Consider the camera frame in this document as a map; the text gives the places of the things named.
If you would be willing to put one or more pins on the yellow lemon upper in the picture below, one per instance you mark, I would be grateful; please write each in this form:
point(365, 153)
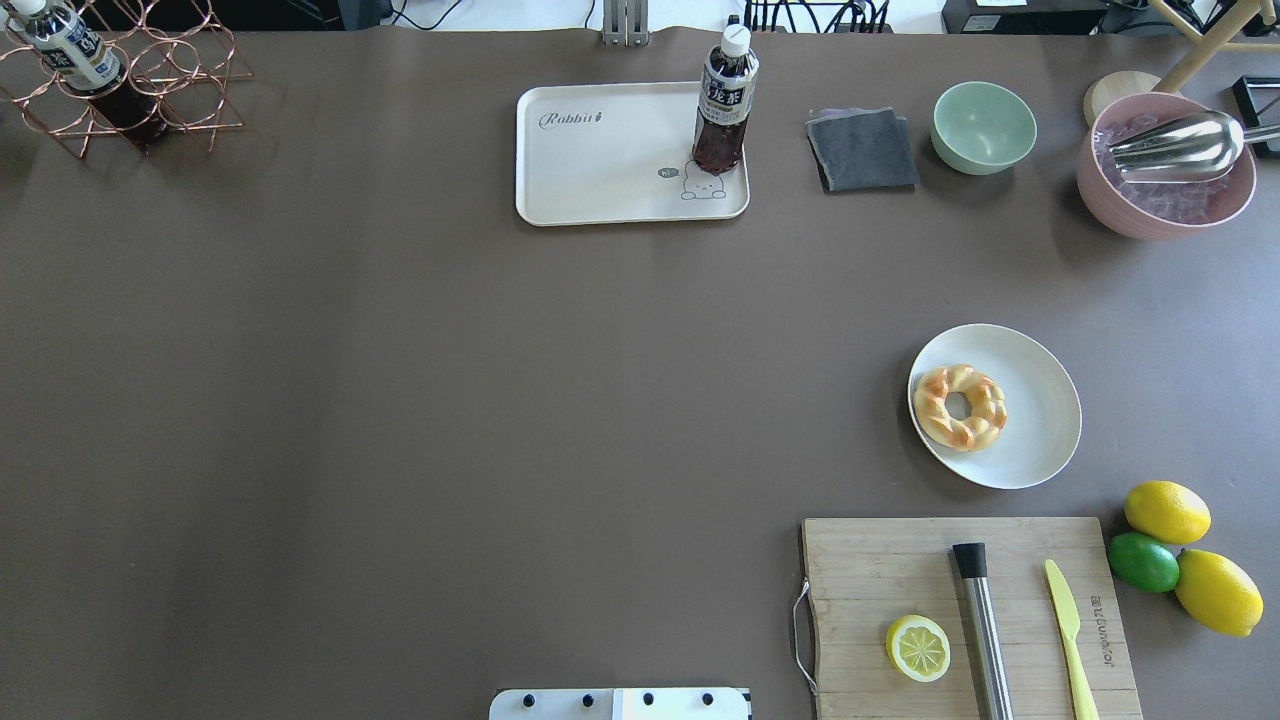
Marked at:
point(1167, 511)

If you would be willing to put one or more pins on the round wooden stand base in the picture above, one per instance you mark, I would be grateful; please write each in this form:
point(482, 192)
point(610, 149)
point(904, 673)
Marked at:
point(1112, 87)

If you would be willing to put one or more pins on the pink ice bowl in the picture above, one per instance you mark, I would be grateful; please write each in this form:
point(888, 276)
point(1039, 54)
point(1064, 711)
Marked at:
point(1155, 211)

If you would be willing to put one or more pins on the yellow plastic knife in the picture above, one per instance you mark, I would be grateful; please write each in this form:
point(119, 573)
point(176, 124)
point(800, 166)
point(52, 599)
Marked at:
point(1069, 622)

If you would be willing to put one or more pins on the tea bottle on tray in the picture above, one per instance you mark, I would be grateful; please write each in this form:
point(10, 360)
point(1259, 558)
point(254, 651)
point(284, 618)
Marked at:
point(728, 81)

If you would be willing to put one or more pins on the tea bottle in rack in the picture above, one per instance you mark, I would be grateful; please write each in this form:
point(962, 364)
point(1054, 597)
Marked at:
point(91, 69)

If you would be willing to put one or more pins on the yellow lemon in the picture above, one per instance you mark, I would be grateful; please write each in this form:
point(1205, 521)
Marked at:
point(1218, 593)
point(1167, 511)

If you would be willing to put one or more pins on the yellow lemon lower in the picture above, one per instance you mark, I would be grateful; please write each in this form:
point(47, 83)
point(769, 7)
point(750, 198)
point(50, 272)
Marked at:
point(1218, 593)

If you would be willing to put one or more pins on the white round plate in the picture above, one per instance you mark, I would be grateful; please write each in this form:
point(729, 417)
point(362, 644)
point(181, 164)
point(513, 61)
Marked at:
point(1046, 417)

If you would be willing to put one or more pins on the wooden cutting board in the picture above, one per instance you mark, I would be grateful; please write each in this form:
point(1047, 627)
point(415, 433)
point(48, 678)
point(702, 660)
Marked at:
point(865, 573)

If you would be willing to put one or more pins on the half lemon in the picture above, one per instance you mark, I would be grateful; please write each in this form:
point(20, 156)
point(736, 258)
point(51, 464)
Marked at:
point(918, 647)

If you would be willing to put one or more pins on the stainless steel muddler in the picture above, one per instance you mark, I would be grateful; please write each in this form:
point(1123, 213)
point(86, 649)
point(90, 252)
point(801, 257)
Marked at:
point(991, 681)

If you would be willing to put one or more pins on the copper wire bottle rack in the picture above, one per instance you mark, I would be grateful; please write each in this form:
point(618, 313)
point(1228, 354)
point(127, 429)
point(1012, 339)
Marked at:
point(187, 72)

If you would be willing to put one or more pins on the green lime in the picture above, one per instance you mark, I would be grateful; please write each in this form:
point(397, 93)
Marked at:
point(1143, 562)

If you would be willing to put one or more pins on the braided glazed donut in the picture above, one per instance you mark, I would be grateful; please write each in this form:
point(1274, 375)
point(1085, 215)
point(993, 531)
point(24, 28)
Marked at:
point(960, 407)

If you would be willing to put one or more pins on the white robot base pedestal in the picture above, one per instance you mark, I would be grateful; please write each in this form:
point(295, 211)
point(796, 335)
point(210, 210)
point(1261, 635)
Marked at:
point(623, 703)

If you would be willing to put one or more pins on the green bowl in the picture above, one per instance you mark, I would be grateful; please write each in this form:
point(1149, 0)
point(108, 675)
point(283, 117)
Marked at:
point(980, 129)

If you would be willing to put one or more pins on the grey folded cloth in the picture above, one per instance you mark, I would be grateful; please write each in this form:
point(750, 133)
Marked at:
point(861, 149)

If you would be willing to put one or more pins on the cream rabbit tray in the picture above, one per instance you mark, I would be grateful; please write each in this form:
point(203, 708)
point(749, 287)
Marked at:
point(598, 154)

